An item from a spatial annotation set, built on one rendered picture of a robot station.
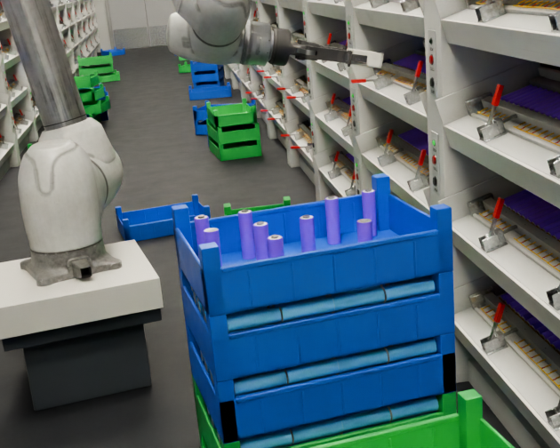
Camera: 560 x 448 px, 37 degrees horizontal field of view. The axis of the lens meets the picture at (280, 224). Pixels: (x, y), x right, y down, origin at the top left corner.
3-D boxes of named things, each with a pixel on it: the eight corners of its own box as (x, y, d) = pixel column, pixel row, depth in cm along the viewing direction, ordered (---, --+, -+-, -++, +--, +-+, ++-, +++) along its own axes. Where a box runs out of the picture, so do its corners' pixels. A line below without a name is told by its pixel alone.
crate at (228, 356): (216, 382, 96) (209, 317, 94) (184, 319, 115) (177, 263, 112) (455, 332, 104) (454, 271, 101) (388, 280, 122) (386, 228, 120)
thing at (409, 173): (436, 230, 174) (416, 170, 170) (366, 168, 232) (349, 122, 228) (527, 192, 175) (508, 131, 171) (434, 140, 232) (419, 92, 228)
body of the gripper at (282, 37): (264, 61, 180) (307, 67, 182) (269, 66, 172) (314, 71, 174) (269, 26, 178) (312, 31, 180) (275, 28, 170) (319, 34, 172)
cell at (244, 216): (244, 260, 110) (239, 212, 108) (240, 256, 112) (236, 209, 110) (258, 258, 111) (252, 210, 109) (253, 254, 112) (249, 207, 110)
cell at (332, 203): (330, 245, 113) (327, 198, 111) (325, 242, 115) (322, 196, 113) (343, 244, 113) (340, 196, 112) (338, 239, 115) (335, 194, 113)
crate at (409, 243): (209, 317, 94) (201, 249, 91) (177, 263, 112) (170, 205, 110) (454, 271, 101) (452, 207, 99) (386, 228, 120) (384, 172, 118)
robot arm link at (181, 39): (236, 76, 178) (246, 51, 165) (162, 66, 175) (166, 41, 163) (240, 28, 180) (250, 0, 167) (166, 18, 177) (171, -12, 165)
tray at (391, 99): (434, 138, 169) (419, 93, 166) (363, 98, 226) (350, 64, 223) (526, 100, 169) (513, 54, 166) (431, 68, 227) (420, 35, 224)
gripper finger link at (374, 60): (350, 49, 176) (351, 49, 175) (382, 53, 177) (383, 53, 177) (348, 63, 177) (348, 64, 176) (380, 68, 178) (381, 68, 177)
